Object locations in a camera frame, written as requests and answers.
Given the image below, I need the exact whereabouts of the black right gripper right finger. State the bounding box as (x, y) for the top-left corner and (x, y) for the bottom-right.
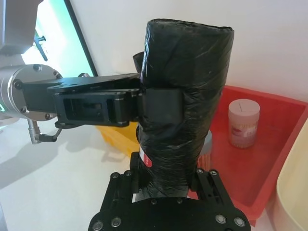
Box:
(189, 168), (251, 231)

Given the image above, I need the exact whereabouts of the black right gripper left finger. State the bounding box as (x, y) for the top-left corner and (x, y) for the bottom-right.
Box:
(88, 151), (151, 231)

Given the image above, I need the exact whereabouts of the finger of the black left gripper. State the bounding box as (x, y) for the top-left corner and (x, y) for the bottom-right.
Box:
(91, 73), (141, 91)
(107, 87), (185, 128)

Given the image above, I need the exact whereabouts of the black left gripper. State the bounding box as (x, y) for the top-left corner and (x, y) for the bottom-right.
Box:
(14, 73), (109, 124)

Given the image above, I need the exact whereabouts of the black garbage bag roll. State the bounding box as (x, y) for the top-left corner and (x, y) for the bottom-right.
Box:
(133, 18), (234, 200)

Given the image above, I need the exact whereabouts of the yellow plastic container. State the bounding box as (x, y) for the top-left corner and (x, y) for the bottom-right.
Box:
(96, 121), (142, 154)

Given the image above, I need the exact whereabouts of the black framed display screen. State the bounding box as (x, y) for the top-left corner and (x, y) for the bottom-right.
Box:
(21, 0), (99, 77)

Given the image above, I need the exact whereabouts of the red plastic tray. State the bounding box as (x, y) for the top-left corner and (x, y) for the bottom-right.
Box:
(192, 85), (308, 215)

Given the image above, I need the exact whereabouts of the white toothpick jar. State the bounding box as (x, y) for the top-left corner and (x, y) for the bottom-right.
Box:
(228, 98), (261, 149)

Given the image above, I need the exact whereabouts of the cream plastic bin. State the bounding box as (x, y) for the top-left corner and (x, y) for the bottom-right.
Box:
(274, 127), (308, 231)

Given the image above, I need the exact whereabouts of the dark cable with silver plug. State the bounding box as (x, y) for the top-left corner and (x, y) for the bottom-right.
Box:
(27, 119), (64, 145)

